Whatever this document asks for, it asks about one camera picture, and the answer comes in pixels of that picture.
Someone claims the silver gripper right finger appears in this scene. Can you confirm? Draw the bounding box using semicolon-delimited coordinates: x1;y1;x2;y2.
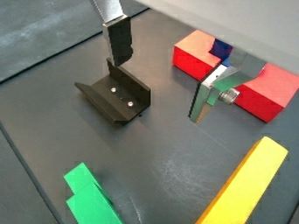
189;49;267;123

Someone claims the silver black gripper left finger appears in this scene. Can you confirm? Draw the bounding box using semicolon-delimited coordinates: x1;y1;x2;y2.
90;0;134;67

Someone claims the yellow long block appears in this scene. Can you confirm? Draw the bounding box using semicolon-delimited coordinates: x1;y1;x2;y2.
195;136;289;224

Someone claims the red slotted base board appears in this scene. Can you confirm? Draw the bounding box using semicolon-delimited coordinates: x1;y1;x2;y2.
173;30;299;123

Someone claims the blue U-shaped block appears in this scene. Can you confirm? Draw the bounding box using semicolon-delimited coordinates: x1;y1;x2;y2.
210;39;233;67

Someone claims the dark grey work mat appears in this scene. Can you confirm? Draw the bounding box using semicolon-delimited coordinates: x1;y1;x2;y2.
0;10;299;224

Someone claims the green stepped arch block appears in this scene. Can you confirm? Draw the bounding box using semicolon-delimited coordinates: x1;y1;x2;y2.
65;163;125;224

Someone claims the black angled metal bracket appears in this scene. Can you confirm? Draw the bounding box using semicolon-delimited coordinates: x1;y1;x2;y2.
75;58;151;125

